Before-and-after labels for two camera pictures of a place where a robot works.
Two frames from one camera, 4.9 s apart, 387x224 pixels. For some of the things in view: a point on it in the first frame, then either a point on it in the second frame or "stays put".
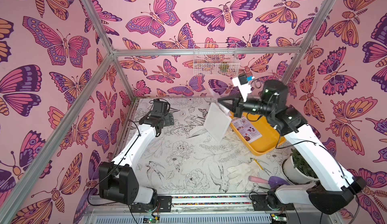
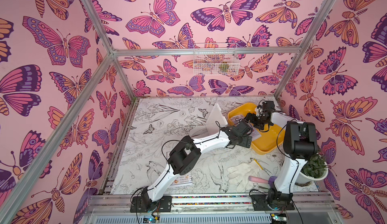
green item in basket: (223, 67) stays put
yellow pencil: (258, 164) stays put
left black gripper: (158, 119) to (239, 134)
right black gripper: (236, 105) to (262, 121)
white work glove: (239, 174) stays put
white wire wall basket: (218, 59) stays put
